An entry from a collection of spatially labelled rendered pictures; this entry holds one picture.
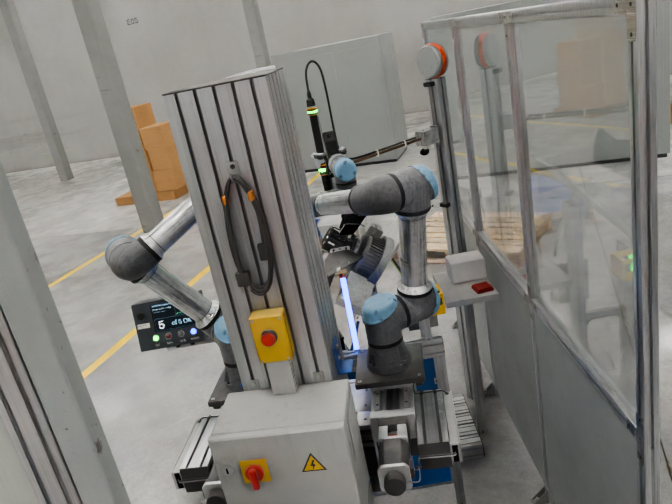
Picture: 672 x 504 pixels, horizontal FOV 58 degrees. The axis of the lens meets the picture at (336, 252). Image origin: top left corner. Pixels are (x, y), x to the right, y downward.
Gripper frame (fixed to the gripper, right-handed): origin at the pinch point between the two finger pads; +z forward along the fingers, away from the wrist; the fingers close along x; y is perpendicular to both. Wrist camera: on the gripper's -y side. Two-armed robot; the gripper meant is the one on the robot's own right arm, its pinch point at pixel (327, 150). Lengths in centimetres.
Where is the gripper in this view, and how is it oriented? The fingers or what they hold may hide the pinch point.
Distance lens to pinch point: 243.2
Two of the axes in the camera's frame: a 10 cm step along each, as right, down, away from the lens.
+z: -2.0, -3.0, 9.3
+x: 9.6, -2.4, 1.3
